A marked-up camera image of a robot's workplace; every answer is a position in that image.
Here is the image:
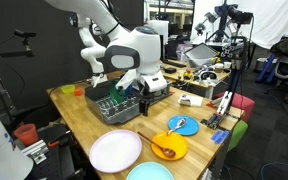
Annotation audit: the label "yellow plate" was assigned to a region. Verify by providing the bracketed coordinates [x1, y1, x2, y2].
[150, 130, 189, 162]

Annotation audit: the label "white rounded robot base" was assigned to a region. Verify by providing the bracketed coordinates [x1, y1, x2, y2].
[0, 111, 34, 180]

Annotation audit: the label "blue floor cable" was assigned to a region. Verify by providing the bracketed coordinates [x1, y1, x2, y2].
[260, 162, 288, 180]

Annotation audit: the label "brown wooden spoon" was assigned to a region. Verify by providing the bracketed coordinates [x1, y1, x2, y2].
[137, 130, 177, 159]

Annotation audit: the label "green plate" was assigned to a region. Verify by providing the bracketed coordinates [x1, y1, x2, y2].
[108, 79, 128, 106]

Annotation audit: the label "large pink plate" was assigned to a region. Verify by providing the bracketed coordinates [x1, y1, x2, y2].
[89, 129, 143, 174]

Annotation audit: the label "aluminium extrusion piece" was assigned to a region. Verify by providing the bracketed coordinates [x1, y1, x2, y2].
[20, 139, 50, 165]

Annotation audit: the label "black camera stand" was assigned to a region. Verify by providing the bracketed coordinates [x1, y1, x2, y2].
[194, 1, 255, 130]

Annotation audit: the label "red plastic cup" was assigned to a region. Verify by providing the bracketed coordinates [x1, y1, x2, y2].
[13, 123, 39, 147]

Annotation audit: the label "metal dish rack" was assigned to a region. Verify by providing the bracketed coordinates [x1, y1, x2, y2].
[84, 81, 148, 126]

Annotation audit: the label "grey tilted storage tray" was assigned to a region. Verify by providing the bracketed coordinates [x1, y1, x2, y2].
[183, 42, 219, 68]

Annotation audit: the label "black camera on boom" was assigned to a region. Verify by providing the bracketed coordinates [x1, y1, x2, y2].
[0, 29, 37, 61]

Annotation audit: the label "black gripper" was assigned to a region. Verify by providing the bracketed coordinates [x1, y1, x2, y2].
[135, 83, 159, 117]

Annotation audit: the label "silver slotted spoon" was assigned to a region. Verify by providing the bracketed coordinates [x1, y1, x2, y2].
[166, 117, 187, 136]

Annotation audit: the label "lime green bowl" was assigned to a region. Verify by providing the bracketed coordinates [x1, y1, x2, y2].
[60, 84, 76, 95]

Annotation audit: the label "wooden desk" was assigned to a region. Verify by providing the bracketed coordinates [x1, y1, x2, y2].
[158, 59, 232, 99]

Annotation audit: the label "orange handled black tool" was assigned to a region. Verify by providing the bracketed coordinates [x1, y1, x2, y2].
[47, 130, 72, 148]

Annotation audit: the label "dark blue plate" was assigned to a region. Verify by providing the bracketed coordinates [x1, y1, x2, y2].
[123, 84, 134, 98]

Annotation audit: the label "small orange cup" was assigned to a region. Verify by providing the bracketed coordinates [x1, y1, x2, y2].
[73, 87, 84, 97]

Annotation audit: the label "light blue plate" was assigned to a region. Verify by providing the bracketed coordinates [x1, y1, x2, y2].
[125, 161, 175, 180]

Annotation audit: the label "white VR headset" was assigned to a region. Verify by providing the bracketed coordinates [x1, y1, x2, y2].
[198, 70, 218, 83]

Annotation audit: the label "green stool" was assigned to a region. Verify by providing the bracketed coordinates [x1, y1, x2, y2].
[227, 119, 249, 153]

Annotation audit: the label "blue tape strips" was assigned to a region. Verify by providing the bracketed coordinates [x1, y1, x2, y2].
[210, 129, 230, 145]

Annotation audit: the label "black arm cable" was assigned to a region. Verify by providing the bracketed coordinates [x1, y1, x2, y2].
[97, 0, 122, 36]

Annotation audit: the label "black power adapter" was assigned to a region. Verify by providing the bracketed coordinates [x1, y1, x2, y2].
[163, 67, 178, 75]

